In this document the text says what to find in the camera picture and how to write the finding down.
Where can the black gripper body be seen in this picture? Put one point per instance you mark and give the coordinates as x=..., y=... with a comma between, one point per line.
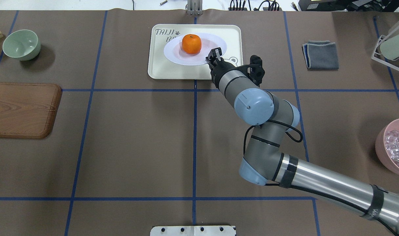
x=219, y=68

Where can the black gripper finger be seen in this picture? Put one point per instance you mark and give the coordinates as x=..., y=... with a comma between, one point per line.
x=215, y=53

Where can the orange fruit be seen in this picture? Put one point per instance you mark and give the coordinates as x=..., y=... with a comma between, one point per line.
x=191, y=44

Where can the white plate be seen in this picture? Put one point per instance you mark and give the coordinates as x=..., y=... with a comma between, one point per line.
x=174, y=53

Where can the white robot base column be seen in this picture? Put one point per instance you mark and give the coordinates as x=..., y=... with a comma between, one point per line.
x=215, y=230

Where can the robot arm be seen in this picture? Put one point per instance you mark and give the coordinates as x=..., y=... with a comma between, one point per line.
x=264, y=162

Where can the cream bear tray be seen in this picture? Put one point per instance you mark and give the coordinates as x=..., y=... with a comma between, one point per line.
x=167, y=60

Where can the grey folded cloth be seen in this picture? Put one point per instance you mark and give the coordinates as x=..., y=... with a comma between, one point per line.
x=321, y=55

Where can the green cup on rack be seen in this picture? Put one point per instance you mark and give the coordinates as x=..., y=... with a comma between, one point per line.
x=390, y=48

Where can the clear ice cubes pile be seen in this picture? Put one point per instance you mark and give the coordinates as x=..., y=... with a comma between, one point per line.
x=391, y=137

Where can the pink bowl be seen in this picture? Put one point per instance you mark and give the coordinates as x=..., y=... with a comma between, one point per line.
x=381, y=152

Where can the green bowl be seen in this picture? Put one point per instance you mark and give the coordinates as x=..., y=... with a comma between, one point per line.
x=22, y=45

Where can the wooden cutting board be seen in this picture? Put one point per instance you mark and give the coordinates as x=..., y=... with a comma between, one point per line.
x=28, y=110

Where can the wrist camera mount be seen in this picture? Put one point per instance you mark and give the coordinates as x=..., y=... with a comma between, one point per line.
x=254, y=70

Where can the aluminium frame post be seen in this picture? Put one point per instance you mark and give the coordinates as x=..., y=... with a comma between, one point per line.
x=194, y=7

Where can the white wire cup rack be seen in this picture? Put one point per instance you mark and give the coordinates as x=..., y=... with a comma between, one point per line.
x=377, y=55

